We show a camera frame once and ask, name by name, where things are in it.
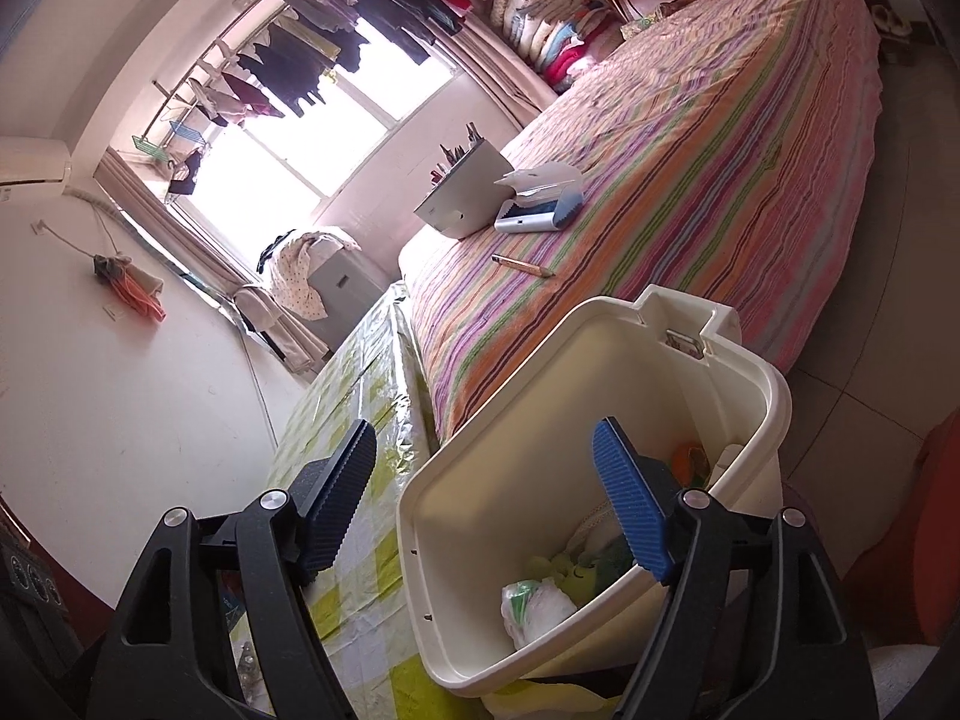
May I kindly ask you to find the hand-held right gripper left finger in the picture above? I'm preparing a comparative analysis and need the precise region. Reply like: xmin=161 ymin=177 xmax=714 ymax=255
xmin=86 ymin=418 xmax=377 ymax=720

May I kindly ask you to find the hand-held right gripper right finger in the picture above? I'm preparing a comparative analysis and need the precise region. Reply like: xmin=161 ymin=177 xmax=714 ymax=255
xmin=591 ymin=416 xmax=878 ymax=720

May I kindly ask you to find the green plush toy with flower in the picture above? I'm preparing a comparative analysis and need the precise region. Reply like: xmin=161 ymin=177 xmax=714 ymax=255
xmin=529 ymin=536 xmax=638 ymax=597

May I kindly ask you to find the cream plastic bin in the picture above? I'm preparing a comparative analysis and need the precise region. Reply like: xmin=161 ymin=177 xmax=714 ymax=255
xmin=395 ymin=285 xmax=794 ymax=698

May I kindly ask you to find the white plastic bag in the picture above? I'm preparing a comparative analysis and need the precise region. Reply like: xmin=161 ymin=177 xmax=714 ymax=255
xmin=501 ymin=577 xmax=580 ymax=650

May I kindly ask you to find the brown door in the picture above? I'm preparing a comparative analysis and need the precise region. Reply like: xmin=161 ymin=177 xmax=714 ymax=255
xmin=0 ymin=499 xmax=106 ymax=616

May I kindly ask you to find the grey floor-standing air conditioner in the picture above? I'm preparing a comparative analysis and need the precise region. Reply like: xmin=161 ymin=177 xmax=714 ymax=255
xmin=307 ymin=244 xmax=391 ymax=350

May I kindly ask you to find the black garment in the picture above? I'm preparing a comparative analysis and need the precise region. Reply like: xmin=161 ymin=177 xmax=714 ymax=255
xmin=255 ymin=227 xmax=301 ymax=275

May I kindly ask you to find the yellow pencil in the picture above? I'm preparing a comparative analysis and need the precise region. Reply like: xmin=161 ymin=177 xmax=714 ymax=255
xmin=491 ymin=253 xmax=556 ymax=278

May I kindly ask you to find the orange hanging cloth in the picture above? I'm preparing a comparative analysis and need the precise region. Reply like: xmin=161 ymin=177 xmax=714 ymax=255
xmin=91 ymin=253 xmax=166 ymax=323

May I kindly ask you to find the blue pencil case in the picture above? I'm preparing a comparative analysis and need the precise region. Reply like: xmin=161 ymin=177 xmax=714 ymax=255
xmin=493 ymin=161 xmax=586 ymax=235

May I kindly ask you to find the beige curtain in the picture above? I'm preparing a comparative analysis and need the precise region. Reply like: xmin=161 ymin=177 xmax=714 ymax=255
xmin=431 ymin=11 xmax=560 ymax=121
xmin=97 ymin=146 xmax=331 ymax=376

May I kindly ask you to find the white plastic basket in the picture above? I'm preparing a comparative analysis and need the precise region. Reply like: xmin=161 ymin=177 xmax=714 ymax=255
xmin=414 ymin=139 xmax=517 ymax=241

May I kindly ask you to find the grey fuzzy cloth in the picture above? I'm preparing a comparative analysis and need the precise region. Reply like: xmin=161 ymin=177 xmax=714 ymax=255
xmin=866 ymin=641 xmax=953 ymax=720

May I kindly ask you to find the window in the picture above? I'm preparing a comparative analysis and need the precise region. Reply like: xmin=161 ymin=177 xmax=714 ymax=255
xmin=161 ymin=52 xmax=462 ymax=256

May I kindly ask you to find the striped bed sheet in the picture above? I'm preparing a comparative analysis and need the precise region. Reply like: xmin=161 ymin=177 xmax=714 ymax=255
xmin=396 ymin=0 xmax=882 ymax=443

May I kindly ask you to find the bunch of pens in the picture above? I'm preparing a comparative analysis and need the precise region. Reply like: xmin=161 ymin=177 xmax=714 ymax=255
xmin=429 ymin=120 xmax=485 ymax=185

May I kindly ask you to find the green clothes hanger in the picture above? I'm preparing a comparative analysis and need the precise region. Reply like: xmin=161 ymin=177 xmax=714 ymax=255
xmin=131 ymin=124 xmax=207 ymax=162

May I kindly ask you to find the row of hanging clothes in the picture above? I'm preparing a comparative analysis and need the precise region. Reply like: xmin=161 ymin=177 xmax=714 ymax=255
xmin=154 ymin=0 xmax=481 ymax=128

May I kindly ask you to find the floral cushion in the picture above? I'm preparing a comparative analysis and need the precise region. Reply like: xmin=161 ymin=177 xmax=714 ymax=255
xmin=619 ymin=4 xmax=676 ymax=38

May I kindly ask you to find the stack of folded quilts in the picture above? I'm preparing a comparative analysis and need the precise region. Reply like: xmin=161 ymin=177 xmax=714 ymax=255
xmin=484 ymin=0 xmax=620 ymax=95

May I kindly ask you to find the thin wall cable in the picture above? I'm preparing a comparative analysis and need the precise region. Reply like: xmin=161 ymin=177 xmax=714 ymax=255
xmin=236 ymin=322 xmax=282 ymax=443

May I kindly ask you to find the white wall air conditioner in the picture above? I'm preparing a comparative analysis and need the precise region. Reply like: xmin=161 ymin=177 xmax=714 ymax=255
xmin=0 ymin=136 xmax=76 ymax=188

